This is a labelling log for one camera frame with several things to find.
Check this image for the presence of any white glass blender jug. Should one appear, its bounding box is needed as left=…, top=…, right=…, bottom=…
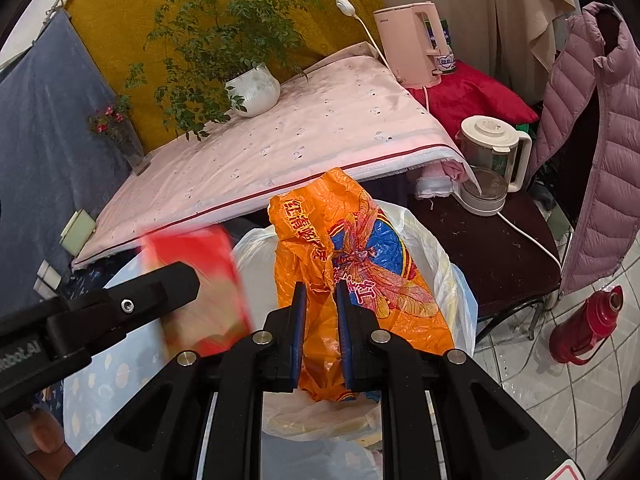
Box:
left=456, top=115, right=533, bottom=217

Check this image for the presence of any white printed cup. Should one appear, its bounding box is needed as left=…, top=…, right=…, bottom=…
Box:
left=433, top=42, right=457, bottom=75

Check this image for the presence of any blue-grey hanging cloth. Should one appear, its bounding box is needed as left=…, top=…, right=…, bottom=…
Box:
left=0, top=10, right=133, bottom=311

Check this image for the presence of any red cushion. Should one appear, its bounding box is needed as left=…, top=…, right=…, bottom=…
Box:
left=405, top=59, right=541, bottom=126

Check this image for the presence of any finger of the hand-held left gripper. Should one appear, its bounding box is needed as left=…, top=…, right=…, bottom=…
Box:
left=47, top=261, right=201, bottom=357

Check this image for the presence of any mustard yellow hanging cloth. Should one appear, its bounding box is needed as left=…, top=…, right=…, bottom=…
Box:
left=65, top=0, right=386, bottom=153

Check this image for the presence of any white blender cord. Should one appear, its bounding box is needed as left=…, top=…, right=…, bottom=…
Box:
left=495, top=210, right=563, bottom=267

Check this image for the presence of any green can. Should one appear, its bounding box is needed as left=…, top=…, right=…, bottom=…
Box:
left=425, top=17, right=453, bottom=48

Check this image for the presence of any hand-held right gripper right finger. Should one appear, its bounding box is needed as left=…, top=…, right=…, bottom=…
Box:
left=334, top=280, right=583, bottom=480

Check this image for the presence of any pink white folded cloth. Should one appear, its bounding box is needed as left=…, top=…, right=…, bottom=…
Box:
left=414, top=160, right=469, bottom=199

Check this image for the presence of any pink electric kettle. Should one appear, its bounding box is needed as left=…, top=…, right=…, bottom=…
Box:
left=372, top=1, right=443, bottom=88

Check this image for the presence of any glass vase with flowers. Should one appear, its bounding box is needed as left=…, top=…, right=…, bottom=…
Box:
left=89, top=104, right=151, bottom=176

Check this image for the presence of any light blue dotted tablecloth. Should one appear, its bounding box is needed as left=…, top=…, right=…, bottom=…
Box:
left=60, top=247, right=383, bottom=480

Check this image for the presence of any beige hanging cloth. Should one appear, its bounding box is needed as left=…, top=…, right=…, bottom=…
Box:
left=367, top=0, right=578, bottom=106

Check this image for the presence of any pink down jacket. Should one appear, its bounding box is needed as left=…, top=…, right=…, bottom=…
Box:
left=525, top=1, right=640, bottom=297

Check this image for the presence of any dark blue patterned cloth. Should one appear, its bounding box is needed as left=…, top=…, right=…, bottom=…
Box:
left=60, top=260, right=131, bottom=306

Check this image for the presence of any white plastic bin bag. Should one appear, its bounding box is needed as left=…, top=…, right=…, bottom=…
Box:
left=231, top=199, right=481, bottom=443

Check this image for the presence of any dark brown stool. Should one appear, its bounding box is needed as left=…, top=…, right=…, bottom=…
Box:
left=407, top=187, right=563, bottom=341

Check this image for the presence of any pink bed sheet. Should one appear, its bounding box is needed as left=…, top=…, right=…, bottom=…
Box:
left=72, top=52, right=481, bottom=273

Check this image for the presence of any orange plastic bag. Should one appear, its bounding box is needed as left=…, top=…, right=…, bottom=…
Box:
left=268, top=167, right=456, bottom=403

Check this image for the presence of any red paper carton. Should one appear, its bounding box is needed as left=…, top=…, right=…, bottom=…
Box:
left=140, top=225, right=256, bottom=356

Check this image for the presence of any red thermos flask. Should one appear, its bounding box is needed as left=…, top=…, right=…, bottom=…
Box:
left=548, top=285, right=625, bottom=366

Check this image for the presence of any white power cord with switch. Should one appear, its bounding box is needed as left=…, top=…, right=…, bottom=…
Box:
left=316, top=0, right=406, bottom=83

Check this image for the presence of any green tissue box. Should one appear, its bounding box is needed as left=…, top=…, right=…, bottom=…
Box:
left=59, top=209, right=97, bottom=256

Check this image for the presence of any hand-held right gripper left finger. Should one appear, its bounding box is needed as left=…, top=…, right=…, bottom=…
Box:
left=60, top=281, right=308, bottom=480

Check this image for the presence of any green plant in white pot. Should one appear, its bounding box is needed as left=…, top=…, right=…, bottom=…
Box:
left=125, top=0, right=321, bottom=142

